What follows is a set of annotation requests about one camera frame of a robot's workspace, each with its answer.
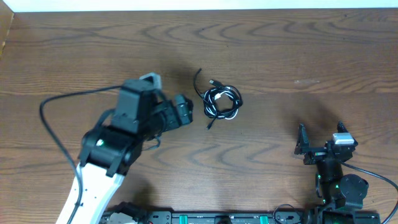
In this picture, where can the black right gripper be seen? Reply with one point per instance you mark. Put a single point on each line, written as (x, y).
(303, 147)

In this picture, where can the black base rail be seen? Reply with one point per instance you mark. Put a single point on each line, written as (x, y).
(165, 217)

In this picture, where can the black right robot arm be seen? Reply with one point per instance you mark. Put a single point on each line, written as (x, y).
(342, 194)

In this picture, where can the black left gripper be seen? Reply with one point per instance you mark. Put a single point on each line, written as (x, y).
(172, 122)

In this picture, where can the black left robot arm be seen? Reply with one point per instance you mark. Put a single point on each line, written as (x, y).
(108, 150)

